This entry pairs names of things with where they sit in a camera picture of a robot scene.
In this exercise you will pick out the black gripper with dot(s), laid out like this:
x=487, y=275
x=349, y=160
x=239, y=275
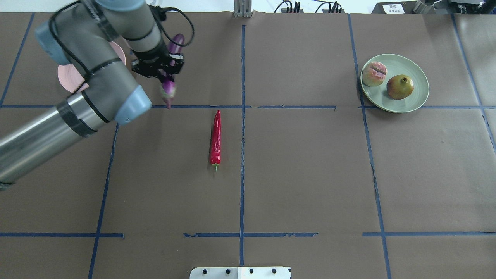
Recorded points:
x=150, y=54

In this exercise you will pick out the red chili pepper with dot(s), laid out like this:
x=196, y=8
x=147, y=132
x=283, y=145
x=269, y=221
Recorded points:
x=216, y=139

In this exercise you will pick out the pink peach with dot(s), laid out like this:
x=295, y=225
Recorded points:
x=374, y=74

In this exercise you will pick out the yellow red pomegranate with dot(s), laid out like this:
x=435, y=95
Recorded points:
x=400, y=87

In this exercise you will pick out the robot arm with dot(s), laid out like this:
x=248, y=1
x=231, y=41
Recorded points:
x=106, y=40

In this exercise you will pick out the pink plate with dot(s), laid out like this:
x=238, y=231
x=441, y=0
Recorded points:
x=71, y=79

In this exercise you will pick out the green plate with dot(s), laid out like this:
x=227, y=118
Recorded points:
x=397, y=65

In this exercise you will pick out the aluminium frame post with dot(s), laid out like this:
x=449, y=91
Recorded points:
x=243, y=9

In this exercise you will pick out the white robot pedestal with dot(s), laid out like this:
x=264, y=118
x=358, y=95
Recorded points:
x=263, y=272

